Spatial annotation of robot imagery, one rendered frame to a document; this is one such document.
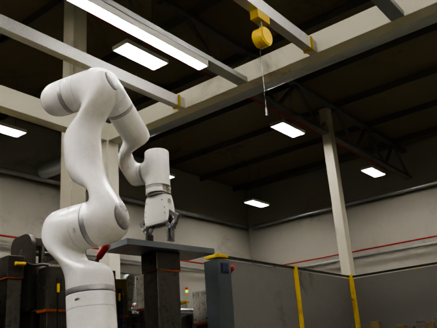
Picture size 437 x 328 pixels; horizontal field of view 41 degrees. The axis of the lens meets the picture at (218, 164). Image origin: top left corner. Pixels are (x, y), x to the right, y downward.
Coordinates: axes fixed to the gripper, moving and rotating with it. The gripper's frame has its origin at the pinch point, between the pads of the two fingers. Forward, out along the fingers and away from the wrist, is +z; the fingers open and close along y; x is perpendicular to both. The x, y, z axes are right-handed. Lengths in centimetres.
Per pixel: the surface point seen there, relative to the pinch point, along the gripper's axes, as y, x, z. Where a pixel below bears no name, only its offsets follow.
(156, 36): 131, -155, -205
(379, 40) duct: 176, -898, -558
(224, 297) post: -6.6, -25.1, 17.9
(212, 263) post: -4.1, -23.0, 5.8
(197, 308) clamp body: 14.1, -36.2, 18.6
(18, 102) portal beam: 324, -170, -219
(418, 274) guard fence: 132, -719, -66
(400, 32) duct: 132, -898, -557
